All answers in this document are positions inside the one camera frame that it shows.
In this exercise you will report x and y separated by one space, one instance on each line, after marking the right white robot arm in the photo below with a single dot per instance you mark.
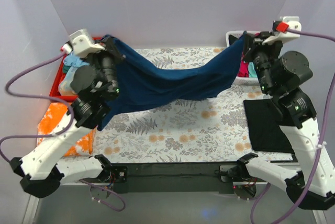
280 76

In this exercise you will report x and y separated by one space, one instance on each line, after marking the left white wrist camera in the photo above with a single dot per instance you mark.
81 44

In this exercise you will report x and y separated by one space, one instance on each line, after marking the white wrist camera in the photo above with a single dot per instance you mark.
81 44
281 30

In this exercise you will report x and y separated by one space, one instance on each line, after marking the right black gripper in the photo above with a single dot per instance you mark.
254 45

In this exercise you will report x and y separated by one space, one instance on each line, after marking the teal shirt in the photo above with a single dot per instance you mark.
251 70

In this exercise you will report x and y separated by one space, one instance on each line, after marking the dark blue t shirt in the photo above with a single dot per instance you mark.
144 86

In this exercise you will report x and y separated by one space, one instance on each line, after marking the yellow blue patterned garment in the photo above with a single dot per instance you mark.
64 87

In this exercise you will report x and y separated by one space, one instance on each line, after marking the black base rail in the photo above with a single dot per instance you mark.
173 177

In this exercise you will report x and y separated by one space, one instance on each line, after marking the red plastic tray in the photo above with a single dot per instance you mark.
56 88

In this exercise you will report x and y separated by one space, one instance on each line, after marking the dark green garment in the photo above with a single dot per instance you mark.
65 69

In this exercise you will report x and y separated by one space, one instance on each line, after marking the white plastic basket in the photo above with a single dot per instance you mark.
231 37

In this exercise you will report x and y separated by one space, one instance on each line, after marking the aluminium frame rail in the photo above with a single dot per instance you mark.
31 209

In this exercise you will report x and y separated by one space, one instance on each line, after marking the magenta shirt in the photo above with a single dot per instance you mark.
243 69

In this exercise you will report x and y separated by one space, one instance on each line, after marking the black folded shirt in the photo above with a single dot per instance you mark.
264 133

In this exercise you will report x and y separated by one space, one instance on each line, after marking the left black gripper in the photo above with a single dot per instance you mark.
112 50

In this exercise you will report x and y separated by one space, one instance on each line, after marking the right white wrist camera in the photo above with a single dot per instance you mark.
281 30

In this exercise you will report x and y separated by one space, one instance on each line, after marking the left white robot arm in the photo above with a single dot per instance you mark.
42 171

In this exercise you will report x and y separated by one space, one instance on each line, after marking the orange tie-dye folded shirt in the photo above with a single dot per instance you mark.
53 115

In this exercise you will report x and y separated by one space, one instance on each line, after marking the light blue garment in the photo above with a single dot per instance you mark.
72 60

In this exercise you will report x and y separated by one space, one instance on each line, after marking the floral table cloth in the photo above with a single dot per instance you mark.
214 129

